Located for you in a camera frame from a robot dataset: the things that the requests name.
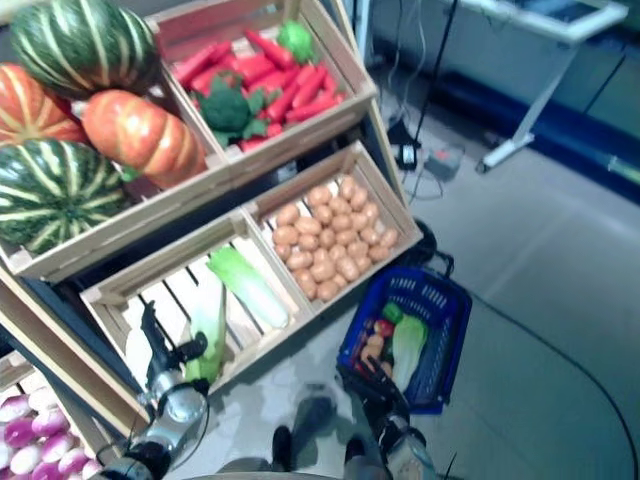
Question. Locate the green striped pumpkin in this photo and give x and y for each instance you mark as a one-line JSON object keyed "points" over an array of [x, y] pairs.
{"points": [[80, 45], [50, 195]]}

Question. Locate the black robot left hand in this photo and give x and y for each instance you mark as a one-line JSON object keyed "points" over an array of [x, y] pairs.
{"points": [[159, 350]]}

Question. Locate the napa cabbage with green leaves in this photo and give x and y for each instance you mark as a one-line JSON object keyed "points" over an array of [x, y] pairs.
{"points": [[250, 295], [212, 320], [407, 350]]}

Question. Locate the wooden crate with cabbages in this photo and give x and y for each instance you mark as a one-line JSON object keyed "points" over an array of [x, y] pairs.
{"points": [[165, 250]]}

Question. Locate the wooden display shelf frame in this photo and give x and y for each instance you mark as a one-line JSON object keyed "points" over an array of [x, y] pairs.
{"points": [[50, 345]]}

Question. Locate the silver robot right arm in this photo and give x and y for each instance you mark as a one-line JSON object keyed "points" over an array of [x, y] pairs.
{"points": [[400, 445]]}

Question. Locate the dark green broccoli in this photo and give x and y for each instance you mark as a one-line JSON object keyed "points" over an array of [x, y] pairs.
{"points": [[225, 107]]}

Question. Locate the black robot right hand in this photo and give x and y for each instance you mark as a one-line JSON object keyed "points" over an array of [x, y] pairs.
{"points": [[377, 387]]}

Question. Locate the red tomato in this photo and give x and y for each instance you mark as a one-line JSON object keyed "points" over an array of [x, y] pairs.
{"points": [[384, 328]]}

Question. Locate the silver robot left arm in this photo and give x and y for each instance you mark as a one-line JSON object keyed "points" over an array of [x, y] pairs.
{"points": [[175, 405]]}

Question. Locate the orange striped pumpkin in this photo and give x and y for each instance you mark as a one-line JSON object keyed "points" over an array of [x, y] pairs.
{"points": [[145, 135], [25, 105]]}

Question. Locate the red carrot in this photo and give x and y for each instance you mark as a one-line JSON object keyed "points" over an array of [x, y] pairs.
{"points": [[282, 102], [196, 64], [254, 67], [314, 111], [310, 85], [272, 48]]}

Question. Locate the blue plastic shopping basket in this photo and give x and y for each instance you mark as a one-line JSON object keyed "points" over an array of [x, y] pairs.
{"points": [[445, 320]]}

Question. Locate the brown potato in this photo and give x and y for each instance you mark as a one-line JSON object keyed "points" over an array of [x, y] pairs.
{"points": [[307, 226], [347, 187], [357, 248], [327, 237], [322, 271], [327, 290], [341, 221], [299, 260], [287, 215], [320, 196], [340, 205], [372, 235], [346, 267], [389, 237], [305, 282], [358, 200], [322, 214], [285, 235]]}

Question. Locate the green bell pepper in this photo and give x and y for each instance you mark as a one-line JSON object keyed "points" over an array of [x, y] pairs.
{"points": [[393, 312]]}

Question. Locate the wooden crate with potatoes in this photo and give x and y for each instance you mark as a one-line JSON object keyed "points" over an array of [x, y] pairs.
{"points": [[390, 195]]}

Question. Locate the wooden crate with turnips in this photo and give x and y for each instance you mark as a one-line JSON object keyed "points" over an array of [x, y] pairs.
{"points": [[15, 370]]}

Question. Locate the wooden crate with red vegetables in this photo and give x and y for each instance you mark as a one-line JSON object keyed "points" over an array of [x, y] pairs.
{"points": [[300, 135]]}

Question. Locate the light green lettuce head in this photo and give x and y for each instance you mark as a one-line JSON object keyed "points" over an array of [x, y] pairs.
{"points": [[295, 40]]}

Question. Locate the black thin pole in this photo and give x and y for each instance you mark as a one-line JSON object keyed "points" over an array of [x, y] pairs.
{"points": [[435, 65]]}

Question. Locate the white table with leg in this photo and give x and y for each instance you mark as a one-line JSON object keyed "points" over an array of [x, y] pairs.
{"points": [[545, 90]]}

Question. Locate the grey box with red button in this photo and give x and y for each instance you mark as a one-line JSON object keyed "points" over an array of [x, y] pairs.
{"points": [[444, 160]]}

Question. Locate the grey robot legs and feet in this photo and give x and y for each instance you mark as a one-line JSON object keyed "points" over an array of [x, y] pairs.
{"points": [[315, 415]]}

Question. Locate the purple white turnip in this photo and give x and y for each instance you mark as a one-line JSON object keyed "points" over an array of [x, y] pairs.
{"points": [[20, 431], [75, 461], [25, 458], [57, 446], [42, 398], [50, 422], [12, 407]]}

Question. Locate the grey cabinet with blue base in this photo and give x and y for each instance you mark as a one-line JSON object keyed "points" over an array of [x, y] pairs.
{"points": [[500, 60]]}

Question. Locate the wooden crate with pumpkins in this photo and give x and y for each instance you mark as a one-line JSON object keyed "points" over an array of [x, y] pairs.
{"points": [[125, 230]]}

